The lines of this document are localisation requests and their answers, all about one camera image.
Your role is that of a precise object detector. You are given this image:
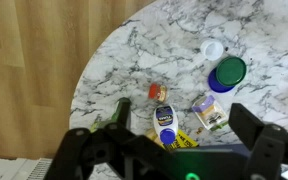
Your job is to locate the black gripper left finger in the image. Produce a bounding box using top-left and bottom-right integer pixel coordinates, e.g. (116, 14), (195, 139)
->
(45, 123), (135, 180)

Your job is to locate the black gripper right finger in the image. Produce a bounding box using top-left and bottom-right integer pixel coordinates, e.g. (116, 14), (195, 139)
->
(228, 103), (288, 180)

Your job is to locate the dark blue shoe box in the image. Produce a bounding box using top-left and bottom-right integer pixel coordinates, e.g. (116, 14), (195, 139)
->
(170, 143), (252, 158)

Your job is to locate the white floor vent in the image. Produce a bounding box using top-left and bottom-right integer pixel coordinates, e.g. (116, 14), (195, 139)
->
(26, 157), (54, 180)

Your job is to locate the green glass bottle red cap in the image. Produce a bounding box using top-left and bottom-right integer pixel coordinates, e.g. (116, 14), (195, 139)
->
(89, 96), (133, 134)

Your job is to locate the clear plastic snack packet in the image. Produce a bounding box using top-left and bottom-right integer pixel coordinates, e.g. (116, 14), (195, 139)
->
(191, 94), (230, 132)

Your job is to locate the tan wooden block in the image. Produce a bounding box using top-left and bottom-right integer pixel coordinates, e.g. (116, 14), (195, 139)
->
(145, 127), (166, 148)

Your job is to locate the yellow thank you paper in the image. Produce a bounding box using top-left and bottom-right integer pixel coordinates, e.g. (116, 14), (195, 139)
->
(165, 129), (200, 153)

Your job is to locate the blue round lid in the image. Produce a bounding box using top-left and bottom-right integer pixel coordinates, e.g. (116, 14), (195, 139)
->
(207, 68), (237, 94)

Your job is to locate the green round lid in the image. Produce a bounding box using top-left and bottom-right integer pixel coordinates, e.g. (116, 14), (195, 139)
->
(215, 56), (248, 89)

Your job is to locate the white bottle blue cap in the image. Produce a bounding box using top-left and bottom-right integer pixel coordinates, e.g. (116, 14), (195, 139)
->
(152, 104), (180, 146)

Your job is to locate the small jar red cap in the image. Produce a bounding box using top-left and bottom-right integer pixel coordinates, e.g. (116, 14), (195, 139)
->
(147, 82), (169, 103)

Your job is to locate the white measuring scoop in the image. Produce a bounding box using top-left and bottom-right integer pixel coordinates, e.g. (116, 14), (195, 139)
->
(192, 39), (225, 66)

